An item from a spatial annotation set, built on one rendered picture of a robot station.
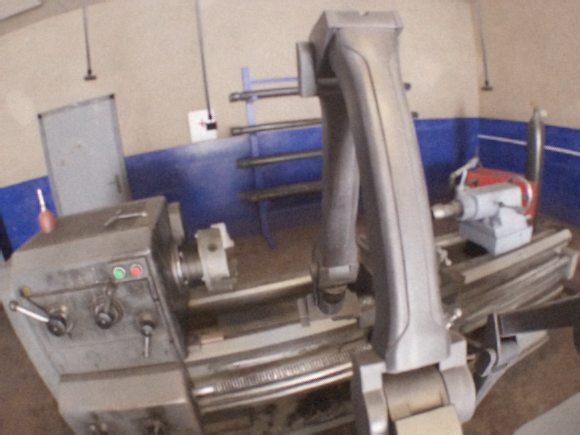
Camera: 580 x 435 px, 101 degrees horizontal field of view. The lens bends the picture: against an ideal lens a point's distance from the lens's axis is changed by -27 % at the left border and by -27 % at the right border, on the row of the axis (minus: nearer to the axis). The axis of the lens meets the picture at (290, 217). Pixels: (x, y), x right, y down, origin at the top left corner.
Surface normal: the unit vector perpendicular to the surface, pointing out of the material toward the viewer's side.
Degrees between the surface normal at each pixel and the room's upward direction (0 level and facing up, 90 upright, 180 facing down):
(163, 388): 32
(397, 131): 67
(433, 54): 90
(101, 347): 90
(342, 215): 112
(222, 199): 90
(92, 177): 90
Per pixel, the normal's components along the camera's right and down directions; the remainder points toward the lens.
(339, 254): 0.12, 0.64
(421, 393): -0.05, -0.69
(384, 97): 0.04, -0.08
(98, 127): 0.26, 0.29
